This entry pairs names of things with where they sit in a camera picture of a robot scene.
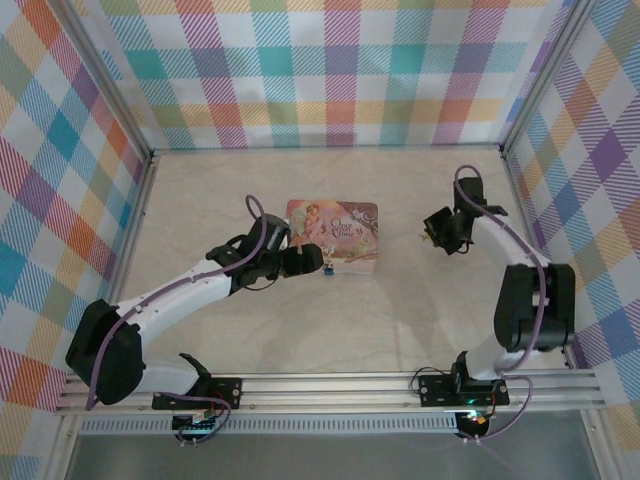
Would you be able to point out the aluminium frame post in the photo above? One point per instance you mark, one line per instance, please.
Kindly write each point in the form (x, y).
(107, 80)
(547, 70)

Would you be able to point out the right controller circuit board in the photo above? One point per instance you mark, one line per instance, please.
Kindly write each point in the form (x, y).
(477, 419)

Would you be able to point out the aluminium frame side rail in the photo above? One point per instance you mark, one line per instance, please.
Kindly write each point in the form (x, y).
(525, 215)
(127, 260)

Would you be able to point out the small brass key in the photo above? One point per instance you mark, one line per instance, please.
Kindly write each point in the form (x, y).
(424, 237)

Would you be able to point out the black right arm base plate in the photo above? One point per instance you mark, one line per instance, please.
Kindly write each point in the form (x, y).
(437, 389)

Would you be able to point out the aluminium frame back rail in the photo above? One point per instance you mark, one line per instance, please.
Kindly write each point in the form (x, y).
(325, 148)

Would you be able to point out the aluminium mounting rail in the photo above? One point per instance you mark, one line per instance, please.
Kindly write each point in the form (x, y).
(330, 392)

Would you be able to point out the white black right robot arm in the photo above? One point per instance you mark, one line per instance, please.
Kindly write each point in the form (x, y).
(530, 305)

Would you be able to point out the controller circuit board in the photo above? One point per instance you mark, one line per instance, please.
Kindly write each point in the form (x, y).
(192, 422)
(477, 419)

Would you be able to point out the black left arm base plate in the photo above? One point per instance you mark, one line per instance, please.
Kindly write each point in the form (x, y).
(225, 392)

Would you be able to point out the left controller circuit board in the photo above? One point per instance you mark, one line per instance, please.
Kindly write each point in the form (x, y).
(192, 422)

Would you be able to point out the pink storybook tin box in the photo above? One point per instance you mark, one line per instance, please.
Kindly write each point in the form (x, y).
(345, 235)

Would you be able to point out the grey metal sheet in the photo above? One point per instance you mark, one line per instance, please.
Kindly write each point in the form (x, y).
(325, 457)

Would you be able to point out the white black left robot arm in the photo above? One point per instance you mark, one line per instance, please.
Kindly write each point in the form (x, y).
(165, 305)

